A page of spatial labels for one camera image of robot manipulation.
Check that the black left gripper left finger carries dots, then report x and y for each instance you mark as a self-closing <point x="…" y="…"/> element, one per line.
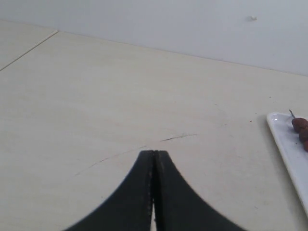
<point x="129" y="207"/>

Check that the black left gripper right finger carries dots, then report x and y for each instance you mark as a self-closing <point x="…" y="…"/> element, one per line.
<point x="178" y="207"/>

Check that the red meat chunk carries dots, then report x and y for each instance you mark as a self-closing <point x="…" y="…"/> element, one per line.
<point x="303" y="135"/>
<point x="299" y="124"/>

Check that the white rectangular tray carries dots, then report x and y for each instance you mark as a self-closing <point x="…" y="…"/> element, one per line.
<point x="294" y="156"/>

